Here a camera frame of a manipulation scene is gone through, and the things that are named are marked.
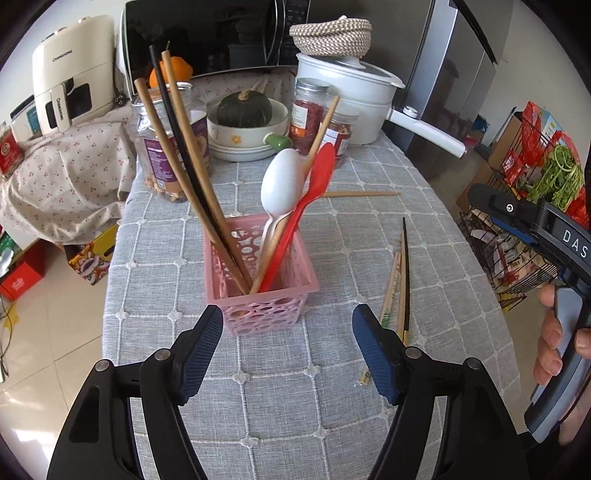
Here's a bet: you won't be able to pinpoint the white electric cooking pot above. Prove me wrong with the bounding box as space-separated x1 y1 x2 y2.
297 53 466 158

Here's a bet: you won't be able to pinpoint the white plastic spoon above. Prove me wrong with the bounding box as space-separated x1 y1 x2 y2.
259 148 304 272

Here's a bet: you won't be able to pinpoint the dark grey refrigerator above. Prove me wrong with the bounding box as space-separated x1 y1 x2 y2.
317 0 516 181

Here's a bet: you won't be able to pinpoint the goji berry jar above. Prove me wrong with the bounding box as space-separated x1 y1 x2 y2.
288 77 329 156

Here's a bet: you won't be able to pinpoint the orange tangerine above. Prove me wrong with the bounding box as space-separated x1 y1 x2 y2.
148 56 193 88

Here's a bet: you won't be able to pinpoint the white bowl green handle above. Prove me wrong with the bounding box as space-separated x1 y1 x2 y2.
207 100 293 162

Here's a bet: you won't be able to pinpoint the black wire rack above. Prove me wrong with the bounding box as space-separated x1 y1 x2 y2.
459 110 591 312

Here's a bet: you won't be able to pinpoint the woven rope basket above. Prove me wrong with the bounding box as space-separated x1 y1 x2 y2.
288 16 373 59

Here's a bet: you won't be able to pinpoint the person's right hand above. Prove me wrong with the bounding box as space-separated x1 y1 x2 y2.
533 283 591 446

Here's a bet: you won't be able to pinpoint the purple label nut jar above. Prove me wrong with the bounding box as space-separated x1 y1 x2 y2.
127 82 209 202

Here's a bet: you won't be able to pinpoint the lone wooden chopstick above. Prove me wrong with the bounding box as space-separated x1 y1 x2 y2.
322 191 400 199

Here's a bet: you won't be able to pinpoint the black microwave oven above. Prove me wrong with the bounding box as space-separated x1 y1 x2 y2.
119 0 311 97

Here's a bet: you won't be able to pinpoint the light bamboo chopstick green print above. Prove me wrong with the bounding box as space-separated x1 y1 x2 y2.
359 250 402 386

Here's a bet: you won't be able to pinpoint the brown wooden chopstick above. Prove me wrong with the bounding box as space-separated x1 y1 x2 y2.
161 50 252 294
134 79 247 294

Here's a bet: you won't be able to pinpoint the pink perforated utensil basket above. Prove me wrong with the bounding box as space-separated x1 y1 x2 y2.
203 213 321 337

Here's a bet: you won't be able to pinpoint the yellow patterned cardboard box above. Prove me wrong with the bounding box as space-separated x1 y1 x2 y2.
64 224 118 285

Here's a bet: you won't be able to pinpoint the red plastic spoon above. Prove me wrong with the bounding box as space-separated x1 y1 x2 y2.
256 143 335 293

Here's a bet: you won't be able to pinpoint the floral white cloth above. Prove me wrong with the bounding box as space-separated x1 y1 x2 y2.
0 64 299 245

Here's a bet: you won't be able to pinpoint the green leafy vegetables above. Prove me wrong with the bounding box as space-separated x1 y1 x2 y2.
527 144 583 212

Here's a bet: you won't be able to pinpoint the red label dried fruit jar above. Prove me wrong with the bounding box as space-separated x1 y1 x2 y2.
321 103 359 168

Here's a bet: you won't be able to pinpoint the grey checked tablecloth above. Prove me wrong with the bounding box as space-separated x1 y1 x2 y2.
102 138 521 479

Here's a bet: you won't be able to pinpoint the red cardboard box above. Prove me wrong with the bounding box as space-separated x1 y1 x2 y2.
1 241 46 301

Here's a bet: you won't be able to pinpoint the green kabocha squash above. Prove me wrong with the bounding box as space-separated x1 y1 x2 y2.
217 90 273 128

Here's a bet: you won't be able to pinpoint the cream air fryer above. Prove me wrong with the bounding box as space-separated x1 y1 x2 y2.
32 15 115 135

